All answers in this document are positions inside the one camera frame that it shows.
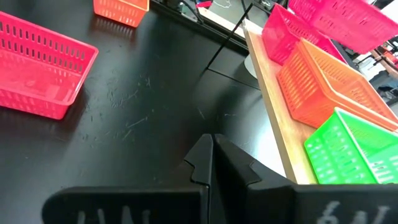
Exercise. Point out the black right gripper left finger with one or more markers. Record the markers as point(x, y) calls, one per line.
point(140, 205)

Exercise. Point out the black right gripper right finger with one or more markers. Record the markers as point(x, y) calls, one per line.
point(311, 205)

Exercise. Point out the green plastic slotted basket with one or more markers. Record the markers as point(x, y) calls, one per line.
point(357, 137)

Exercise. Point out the orange plastic slotted basket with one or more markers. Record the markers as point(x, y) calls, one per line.
point(298, 90)
point(109, 4)
point(351, 81)

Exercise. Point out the red plastic slotted basket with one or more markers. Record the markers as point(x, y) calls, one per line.
point(37, 84)
point(280, 34)
point(342, 21)

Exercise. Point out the light wooden shelf board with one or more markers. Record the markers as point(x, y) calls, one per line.
point(286, 146)

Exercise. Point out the black table mat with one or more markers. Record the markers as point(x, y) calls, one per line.
point(140, 109)

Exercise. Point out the black shelf bracket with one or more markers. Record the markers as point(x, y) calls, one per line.
point(230, 35)

